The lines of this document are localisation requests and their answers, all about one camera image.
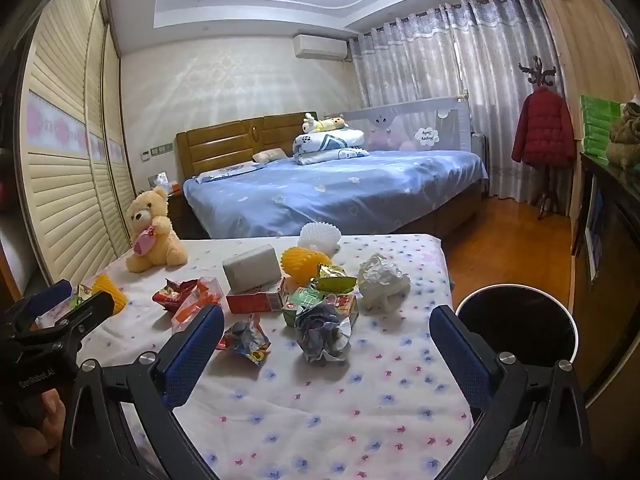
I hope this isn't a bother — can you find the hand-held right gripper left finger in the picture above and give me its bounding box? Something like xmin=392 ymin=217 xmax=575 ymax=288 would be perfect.
xmin=61 ymin=304 xmax=226 ymax=480

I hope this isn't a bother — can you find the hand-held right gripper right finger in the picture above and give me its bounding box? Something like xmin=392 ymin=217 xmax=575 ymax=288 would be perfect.
xmin=429 ymin=304 xmax=594 ymax=480

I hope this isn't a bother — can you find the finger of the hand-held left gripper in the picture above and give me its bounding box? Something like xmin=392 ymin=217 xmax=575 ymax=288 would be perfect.
xmin=4 ymin=280 xmax=75 ymax=333
xmin=12 ymin=291 xmax=116 ymax=358

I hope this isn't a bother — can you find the colourful wrapper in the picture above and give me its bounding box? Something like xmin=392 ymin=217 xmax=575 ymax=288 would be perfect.
xmin=216 ymin=314 xmax=273 ymax=366

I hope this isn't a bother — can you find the clear orange plastic wrapper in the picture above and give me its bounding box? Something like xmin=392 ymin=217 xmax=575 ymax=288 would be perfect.
xmin=170 ymin=277 xmax=225 ymax=333

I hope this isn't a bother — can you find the red snack wrapper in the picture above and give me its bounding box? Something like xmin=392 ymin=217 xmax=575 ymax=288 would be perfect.
xmin=151 ymin=280 xmax=201 ymax=312

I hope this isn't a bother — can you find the white bin with black bag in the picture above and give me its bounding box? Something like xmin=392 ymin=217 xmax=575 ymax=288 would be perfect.
xmin=452 ymin=282 xmax=608 ymax=411

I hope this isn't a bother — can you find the red carton box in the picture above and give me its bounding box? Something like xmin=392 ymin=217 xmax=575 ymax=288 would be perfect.
xmin=226 ymin=279 xmax=287 ymax=315

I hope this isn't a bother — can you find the grey block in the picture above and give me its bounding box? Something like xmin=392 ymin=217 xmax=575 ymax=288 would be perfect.
xmin=222 ymin=244 xmax=282 ymax=293

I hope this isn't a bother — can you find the white plastic bag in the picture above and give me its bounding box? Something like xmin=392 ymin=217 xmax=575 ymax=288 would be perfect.
xmin=356 ymin=252 xmax=412 ymax=311

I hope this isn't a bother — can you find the green drink carton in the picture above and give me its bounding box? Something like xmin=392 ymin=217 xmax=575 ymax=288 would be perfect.
xmin=282 ymin=285 xmax=361 ymax=329

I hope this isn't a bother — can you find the grey-blue paper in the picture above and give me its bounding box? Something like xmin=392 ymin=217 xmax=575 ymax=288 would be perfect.
xmin=294 ymin=302 xmax=354 ymax=365

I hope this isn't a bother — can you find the orange foam fruit net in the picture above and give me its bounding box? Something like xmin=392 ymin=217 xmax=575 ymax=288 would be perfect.
xmin=280 ymin=246 xmax=334 ymax=284

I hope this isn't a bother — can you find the gold yellow snack wrapper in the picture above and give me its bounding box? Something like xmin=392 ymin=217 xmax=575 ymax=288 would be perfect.
xmin=312 ymin=262 xmax=359 ymax=294

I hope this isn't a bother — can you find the white foam fruit net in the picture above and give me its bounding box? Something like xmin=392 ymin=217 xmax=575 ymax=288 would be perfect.
xmin=299 ymin=221 xmax=343 ymax=254

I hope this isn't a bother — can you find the person's left hand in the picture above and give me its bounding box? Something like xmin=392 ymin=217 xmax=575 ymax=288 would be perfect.
xmin=40 ymin=392 xmax=68 ymax=443

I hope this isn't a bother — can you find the green snack packet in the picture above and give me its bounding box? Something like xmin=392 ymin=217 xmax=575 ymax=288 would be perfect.
xmin=70 ymin=284 xmax=96 ymax=308

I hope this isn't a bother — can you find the yellow foam fruit net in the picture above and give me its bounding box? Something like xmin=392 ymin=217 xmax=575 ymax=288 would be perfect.
xmin=90 ymin=274 xmax=129 ymax=316

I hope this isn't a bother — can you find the yellow teddy bear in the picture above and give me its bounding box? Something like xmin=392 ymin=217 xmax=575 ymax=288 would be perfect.
xmin=124 ymin=186 xmax=189 ymax=274

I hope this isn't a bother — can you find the cream louvred wardrobe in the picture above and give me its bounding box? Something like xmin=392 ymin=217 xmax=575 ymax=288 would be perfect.
xmin=10 ymin=0 xmax=138 ymax=286

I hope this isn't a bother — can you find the white floral sheet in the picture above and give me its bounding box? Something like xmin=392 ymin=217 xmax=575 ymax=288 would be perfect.
xmin=30 ymin=232 xmax=476 ymax=480

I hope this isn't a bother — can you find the wooden nightstand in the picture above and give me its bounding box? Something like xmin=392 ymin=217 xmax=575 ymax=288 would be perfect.
xmin=167 ymin=194 xmax=202 ymax=240

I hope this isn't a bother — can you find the flat blue pillow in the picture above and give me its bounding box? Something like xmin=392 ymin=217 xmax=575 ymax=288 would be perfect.
xmin=195 ymin=162 xmax=256 ymax=184

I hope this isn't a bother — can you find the bed with blue sheet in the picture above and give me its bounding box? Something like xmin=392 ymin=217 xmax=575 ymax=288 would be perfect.
xmin=182 ymin=150 xmax=490 ymax=240

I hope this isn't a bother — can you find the dark wooden cabinet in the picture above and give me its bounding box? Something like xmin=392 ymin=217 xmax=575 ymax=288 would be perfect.
xmin=570 ymin=152 xmax=640 ymax=401

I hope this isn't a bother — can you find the wooden headboard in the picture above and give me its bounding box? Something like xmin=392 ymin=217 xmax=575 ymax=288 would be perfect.
xmin=175 ymin=114 xmax=321 ymax=181

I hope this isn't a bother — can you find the red puffer jacket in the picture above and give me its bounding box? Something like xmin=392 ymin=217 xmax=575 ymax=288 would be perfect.
xmin=511 ymin=87 xmax=576 ymax=168

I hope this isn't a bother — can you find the folded blue white quilt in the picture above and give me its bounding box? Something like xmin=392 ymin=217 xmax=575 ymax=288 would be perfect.
xmin=291 ymin=127 xmax=371 ymax=166

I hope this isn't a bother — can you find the yellow white plush toy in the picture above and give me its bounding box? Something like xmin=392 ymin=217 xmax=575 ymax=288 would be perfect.
xmin=301 ymin=111 xmax=349 ymax=135

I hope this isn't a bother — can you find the stack of green packets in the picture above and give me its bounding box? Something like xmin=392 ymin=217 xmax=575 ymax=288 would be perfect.
xmin=579 ymin=94 xmax=626 ymax=158

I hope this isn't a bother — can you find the brown plush toy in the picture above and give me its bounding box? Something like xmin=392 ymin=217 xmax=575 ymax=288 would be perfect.
xmin=606 ymin=101 xmax=640 ymax=171

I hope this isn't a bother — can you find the dark wooden coat rack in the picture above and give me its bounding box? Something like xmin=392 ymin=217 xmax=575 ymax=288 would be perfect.
xmin=517 ymin=56 xmax=562 ymax=222

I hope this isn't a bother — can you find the grey patterned curtain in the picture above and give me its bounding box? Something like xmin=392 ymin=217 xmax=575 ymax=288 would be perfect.
xmin=347 ymin=0 xmax=548 ymax=203

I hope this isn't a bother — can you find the white air conditioner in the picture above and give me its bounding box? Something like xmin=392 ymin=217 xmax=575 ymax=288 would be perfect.
xmin=293 ymin=33 xmax=348 ymax=60

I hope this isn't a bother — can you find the light wooden wardrobe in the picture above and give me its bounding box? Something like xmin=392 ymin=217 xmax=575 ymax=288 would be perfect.
xmin=530 ymin=0 xmax=640 ymax=221

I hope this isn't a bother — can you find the grey bed guard rail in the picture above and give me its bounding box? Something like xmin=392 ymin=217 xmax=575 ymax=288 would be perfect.
xmin=342 ymin=94 xmax=473 ymax=153

